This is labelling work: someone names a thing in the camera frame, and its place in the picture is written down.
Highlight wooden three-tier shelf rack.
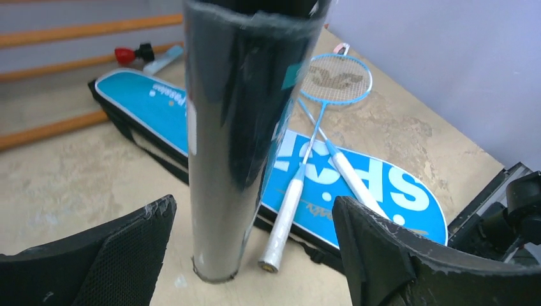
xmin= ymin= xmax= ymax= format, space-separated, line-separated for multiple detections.
xmin=1 ymin=13 xmax=184 ymax=151

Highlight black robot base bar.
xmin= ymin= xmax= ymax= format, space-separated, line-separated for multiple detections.
xmin=447 ymin=163 xmax=533 ymax=244

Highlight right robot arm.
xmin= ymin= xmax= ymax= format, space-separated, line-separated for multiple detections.
xmin=447 ymin=171 xmax=540 ymax=262

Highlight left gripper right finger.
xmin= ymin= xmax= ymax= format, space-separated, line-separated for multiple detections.
xmin=332 ymin=196 xmax=540 ymax=305

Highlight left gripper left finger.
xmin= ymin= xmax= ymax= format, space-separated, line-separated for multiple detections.
xmin=1 ymin=194 xmax=177 ymax=305

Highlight blue racket bag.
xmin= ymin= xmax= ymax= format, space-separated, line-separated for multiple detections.
xmin=88 ymin=68 xmax=448 ymax=271

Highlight pink and white clip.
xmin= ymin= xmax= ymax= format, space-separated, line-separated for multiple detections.
xmin=333 ymin=43 xmax=350 ymax=56

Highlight black shuttlecock tube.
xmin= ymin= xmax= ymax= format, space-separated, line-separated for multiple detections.
xmin=183 ymin=1 xmax=331 ymax=284

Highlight red and black small object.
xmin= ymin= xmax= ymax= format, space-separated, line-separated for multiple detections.
xmin=114 ymin=43 xmax=155 ymax=66

